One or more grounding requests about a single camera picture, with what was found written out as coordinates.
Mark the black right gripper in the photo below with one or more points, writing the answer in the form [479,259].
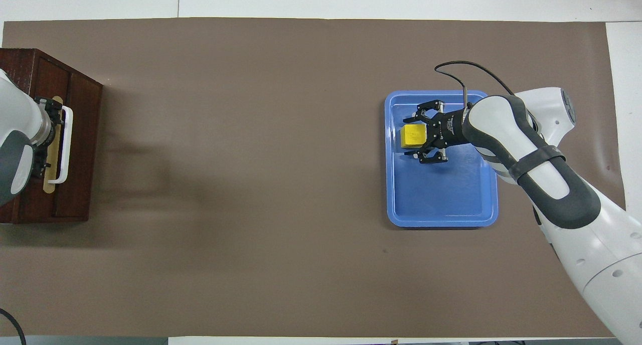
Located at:
[449,129]

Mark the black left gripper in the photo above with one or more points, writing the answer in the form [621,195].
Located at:
[56,133]

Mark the yellow cube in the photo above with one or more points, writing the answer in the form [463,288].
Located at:
[414,136]

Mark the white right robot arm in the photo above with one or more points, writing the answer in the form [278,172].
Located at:
[602,244]

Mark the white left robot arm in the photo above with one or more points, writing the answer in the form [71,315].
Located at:
[15,114]

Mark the dark wooden drawer cabinet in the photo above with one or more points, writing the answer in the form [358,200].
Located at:
[20,59]

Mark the blue plastic tray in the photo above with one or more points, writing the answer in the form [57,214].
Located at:
[441,194]

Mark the brown table mat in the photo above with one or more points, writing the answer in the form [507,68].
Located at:
[251,184]

